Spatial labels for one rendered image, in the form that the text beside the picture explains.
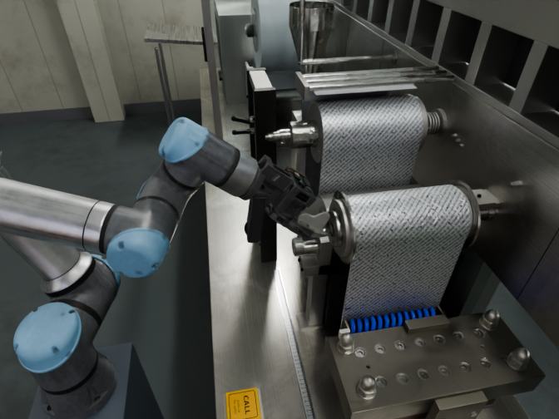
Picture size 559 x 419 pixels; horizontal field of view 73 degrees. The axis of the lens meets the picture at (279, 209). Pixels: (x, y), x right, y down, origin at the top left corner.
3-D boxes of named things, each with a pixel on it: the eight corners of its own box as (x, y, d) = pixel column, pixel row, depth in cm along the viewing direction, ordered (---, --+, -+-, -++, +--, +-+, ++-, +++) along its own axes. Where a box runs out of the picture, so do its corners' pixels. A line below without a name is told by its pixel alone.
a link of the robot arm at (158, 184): (118, 221, 63) (150, 180, 57) (141, 183, 71) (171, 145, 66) (160, 245, 65) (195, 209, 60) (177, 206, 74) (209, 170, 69)
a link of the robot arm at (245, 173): (215, 195, 63) (213, 170, 70) (238, 207, 66) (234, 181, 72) (242, 163, 60) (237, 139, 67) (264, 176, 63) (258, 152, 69)
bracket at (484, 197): (460, 196, 81) (462, 189, 79) (484, 194, 81) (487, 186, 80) (473, 211, 77) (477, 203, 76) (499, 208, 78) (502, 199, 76)
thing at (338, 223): (339, 245, 72) (329, 248, 79) (349, 244, 72) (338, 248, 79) (333, 206, 73) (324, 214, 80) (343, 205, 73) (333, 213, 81)
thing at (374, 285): (341, 317, 85) (351, 258, 74) (438, 302, 89) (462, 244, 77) (342, 318, 85) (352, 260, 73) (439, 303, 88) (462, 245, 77)
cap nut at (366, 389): (353, 383, 74) (356, 371, 71) (371, 380, 74) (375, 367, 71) (360, 401, 71) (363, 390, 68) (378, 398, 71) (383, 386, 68)
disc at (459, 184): (432, 229, 90) (440, 170, 84) (433, 229, 90) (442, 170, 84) (471, 262, 76) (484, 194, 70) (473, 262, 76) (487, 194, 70)
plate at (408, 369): (325, 352, 85) (327, 337, 82) (487, 325, 91) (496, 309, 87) (348, 427, 73) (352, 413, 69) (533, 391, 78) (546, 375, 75)
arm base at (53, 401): (36, 430, 79) (16, 407, 73) (54, 363, 91) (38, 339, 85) (112, 414, 81) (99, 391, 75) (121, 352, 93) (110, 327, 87)
